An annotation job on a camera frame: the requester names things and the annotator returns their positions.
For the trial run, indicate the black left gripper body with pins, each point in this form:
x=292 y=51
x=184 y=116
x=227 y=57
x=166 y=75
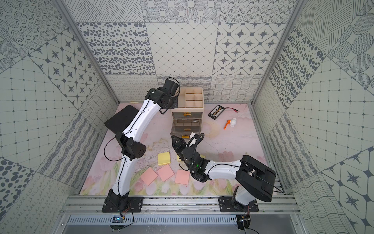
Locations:
x=171 y=95

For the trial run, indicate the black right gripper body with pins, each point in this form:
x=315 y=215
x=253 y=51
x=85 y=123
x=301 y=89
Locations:
x=180 y=153

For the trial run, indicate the translucent drawer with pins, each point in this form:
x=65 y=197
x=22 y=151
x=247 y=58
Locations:
x=184 y=128
x=187 y=115

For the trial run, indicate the pink sticky pad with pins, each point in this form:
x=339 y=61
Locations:
x=149 y=176
x=165 y=172
x=182 y=177

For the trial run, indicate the beige drawer organizer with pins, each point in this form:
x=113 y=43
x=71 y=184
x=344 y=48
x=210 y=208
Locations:
x=190 y=99

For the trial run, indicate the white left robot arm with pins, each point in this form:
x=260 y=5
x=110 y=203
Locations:
x=129 y=140

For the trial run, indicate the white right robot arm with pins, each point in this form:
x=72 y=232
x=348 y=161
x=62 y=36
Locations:
x=257 y=181

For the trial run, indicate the black battery holder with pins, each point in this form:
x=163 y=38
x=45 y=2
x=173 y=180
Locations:
x=218 y=110

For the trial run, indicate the white glue bottle orange cap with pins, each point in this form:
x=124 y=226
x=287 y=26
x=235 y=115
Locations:
x=231 y=123

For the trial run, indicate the black plastic tool case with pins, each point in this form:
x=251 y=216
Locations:
x=121 y=120

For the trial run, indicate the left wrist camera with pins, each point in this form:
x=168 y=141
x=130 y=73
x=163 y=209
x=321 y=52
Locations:
x=171 y=86

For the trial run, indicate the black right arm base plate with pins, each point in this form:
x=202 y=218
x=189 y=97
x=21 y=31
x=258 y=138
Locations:
x=229 y=205

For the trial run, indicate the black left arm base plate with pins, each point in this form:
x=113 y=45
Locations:
x=131 y=204

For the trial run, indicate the aluminium mounting rail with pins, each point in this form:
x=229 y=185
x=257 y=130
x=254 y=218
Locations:
x=169 y=210

